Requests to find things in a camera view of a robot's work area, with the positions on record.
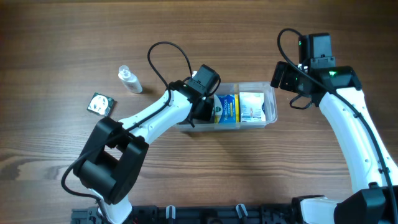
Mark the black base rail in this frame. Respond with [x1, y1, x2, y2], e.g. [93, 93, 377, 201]
[70, 203, 326, 224]

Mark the right black cable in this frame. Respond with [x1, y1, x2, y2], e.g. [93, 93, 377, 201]
[277, 27, 398, 224]

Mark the black cable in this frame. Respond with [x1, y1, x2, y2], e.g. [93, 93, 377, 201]
[60, 40, 195, 224]
[277, 27, 398, 224]

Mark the left black cable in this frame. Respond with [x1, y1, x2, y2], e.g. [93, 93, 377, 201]
[60, 40, 195, 224]

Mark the white Beiersdorf plaster box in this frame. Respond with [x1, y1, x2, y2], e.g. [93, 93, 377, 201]
[239, 92, 266, 122]

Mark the small clear white bottle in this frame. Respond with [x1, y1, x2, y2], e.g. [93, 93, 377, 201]
[118, 65, 143, 93]

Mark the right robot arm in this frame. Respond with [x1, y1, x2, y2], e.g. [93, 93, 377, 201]
[271, 33, 397, 223]

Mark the clear plastic container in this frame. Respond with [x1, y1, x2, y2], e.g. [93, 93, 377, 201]
[175, 82, 277, 132]

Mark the blue yellow VapoDrops box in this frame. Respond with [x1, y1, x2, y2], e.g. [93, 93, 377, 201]
[213, 94, 239, 124]

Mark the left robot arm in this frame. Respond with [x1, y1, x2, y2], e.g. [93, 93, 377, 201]
[72, 65, 221, 223]

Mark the dark green round-label box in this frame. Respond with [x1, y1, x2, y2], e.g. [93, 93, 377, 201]
[86, 92, 116, 117]

